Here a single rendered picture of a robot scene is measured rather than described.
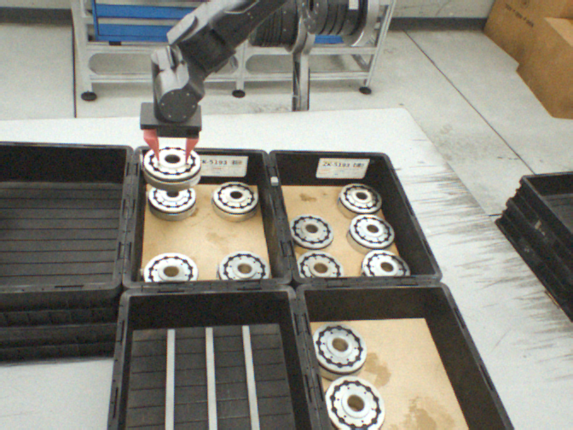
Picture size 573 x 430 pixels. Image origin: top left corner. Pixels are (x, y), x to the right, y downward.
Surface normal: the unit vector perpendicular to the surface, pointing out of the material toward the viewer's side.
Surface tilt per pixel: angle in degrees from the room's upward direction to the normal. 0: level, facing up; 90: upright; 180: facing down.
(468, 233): 0
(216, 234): 0
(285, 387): 0
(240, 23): 97
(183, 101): 90
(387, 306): 90
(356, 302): 90
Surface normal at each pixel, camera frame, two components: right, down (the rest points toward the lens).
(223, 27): 0.14, 0.78
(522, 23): -0.94, 0.11
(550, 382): 0.14, -0.72
